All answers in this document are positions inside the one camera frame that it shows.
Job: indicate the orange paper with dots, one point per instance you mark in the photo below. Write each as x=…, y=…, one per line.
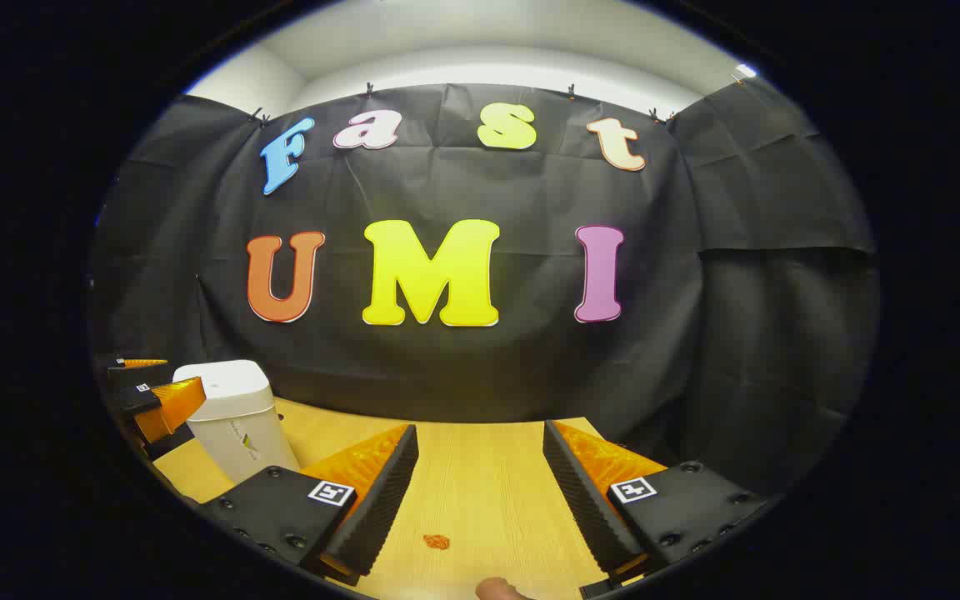
x=437, y=542

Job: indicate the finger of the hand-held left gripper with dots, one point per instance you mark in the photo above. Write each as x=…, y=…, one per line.
x=165, y=407
x=126, y=369

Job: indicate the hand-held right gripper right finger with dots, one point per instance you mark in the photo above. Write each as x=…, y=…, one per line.
x=584, y=500

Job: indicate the black backdrop cloth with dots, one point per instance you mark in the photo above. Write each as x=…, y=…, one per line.
x=463, y=367

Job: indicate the wooden desktop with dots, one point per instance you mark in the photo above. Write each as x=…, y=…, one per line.
x=480, y=483

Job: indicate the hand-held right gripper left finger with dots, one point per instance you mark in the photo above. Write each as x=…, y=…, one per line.
x=376, y=500

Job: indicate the white desktop garbage bin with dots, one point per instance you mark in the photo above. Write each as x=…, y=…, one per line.
x=234, y=417

